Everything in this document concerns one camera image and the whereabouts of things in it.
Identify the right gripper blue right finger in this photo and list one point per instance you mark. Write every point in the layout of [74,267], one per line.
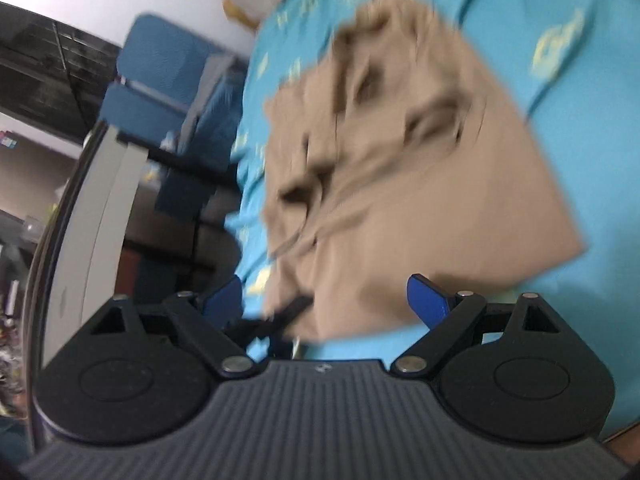
[451,321]

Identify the tan t-shirt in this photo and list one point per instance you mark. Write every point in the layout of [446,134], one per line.
[400,153]

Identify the grey folded cloth on chair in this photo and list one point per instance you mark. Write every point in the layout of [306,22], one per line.
[216,65]

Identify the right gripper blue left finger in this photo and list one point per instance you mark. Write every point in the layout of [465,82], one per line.
[211,327]

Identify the teal patterned bed sheet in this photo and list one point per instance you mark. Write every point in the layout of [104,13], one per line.
[572,67]

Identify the blue padded chair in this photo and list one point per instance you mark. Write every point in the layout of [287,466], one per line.
[158,71]

